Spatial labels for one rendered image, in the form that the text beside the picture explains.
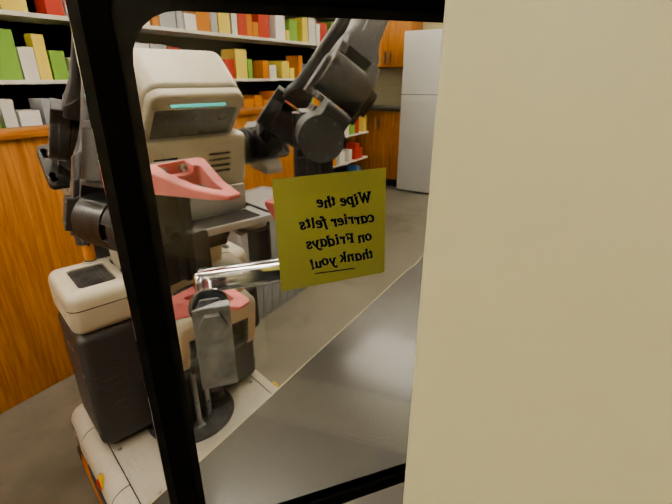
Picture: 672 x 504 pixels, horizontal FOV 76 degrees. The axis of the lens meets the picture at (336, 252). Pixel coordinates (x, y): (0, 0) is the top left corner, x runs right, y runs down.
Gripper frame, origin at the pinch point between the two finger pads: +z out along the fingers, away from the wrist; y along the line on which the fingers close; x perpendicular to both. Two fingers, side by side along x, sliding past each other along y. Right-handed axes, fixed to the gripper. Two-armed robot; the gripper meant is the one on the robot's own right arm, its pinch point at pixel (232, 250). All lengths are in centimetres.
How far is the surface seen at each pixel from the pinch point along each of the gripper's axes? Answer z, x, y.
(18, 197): -172, 54, -28
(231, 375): 7.9, -8.8, -4.1
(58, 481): -118, 21, -118
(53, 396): -165, 44, -117
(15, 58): -222, 89, 27
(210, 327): 7.7, -9.9, -0.1
